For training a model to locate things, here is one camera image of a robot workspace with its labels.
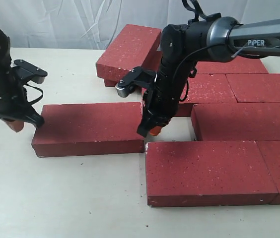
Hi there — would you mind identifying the tilted red brick back left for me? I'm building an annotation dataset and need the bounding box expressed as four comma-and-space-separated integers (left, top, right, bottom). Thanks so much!
96, 24, 161, 87

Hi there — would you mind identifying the red brick second row right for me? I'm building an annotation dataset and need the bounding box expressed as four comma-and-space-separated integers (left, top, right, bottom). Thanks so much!
226, 73, 280, 103

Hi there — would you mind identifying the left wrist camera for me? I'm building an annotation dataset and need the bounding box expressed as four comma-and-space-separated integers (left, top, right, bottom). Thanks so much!
12, 59, 48, 85

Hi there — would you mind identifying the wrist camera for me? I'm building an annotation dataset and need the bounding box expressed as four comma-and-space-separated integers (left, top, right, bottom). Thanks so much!
12, 59, 48, 85
115, 66, 157, 98

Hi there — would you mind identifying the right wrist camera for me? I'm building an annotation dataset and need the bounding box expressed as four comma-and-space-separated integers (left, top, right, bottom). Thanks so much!
115, 66, 157, 98

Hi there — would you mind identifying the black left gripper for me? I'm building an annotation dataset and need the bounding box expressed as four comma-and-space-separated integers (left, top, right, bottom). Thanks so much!
0, 62, 44, 132

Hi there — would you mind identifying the red brick with white specks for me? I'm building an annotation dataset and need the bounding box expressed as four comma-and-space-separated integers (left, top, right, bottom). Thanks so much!
141, 73, 238, 117

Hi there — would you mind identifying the large red brick front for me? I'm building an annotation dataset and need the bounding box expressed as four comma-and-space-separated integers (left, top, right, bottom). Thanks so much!
32, 102, 144, 157

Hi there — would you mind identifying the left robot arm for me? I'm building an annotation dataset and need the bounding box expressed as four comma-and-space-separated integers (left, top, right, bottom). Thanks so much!
0, 30, 48, 132

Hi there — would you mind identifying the red brick back row right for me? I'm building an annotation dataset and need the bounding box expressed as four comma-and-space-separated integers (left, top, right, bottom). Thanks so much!
196, 57, 268, 74

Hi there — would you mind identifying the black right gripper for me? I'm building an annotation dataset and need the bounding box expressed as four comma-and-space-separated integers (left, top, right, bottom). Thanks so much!
137, 59, 197, 137

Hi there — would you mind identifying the red brick third row right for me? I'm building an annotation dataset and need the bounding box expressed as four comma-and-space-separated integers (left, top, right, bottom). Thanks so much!
191, 103, 280, 141

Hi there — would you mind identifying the red brick back row left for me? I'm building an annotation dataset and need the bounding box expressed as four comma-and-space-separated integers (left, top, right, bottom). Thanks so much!
104, 51, 162, 87

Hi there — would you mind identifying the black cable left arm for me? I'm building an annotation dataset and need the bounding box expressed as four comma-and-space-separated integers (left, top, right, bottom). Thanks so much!
23, 83, 44, 105

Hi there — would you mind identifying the red brick front row hidden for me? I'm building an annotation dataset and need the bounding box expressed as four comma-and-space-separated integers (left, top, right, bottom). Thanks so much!
145, 141, 278, 207

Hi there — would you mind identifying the pale blue backdrop cloth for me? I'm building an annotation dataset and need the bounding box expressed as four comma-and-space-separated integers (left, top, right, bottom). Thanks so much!
0, 0, 280, 50

